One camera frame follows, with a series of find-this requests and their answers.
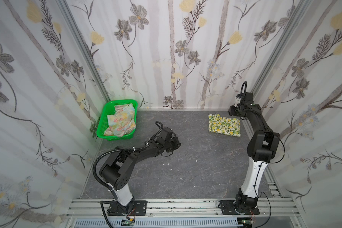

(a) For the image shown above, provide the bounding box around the lemon print yellow skirt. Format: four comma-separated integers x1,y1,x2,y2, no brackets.
208,114,241,137

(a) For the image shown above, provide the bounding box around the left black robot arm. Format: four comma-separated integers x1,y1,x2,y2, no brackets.
92,127,181,215

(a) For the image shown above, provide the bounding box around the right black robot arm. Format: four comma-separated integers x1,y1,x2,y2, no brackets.
229,92,280,214

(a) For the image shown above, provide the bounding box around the pastel floral folded skirt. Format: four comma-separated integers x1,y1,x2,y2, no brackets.
104,104,136,137

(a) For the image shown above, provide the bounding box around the green plastic basket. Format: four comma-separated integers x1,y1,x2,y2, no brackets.
97,99,138,141

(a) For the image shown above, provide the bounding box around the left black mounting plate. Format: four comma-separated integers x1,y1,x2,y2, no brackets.
106,200,147,216

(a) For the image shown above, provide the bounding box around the black mounting plate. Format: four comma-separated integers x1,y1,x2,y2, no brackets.
218,200,260,215
106,200,147,216

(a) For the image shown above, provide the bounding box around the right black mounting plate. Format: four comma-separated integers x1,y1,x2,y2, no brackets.
218,200,260,215

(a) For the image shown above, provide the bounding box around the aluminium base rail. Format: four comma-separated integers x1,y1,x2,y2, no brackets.
65,199,297,220

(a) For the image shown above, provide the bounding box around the white slotted cable duct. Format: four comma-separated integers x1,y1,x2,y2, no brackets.
74,218,243,228

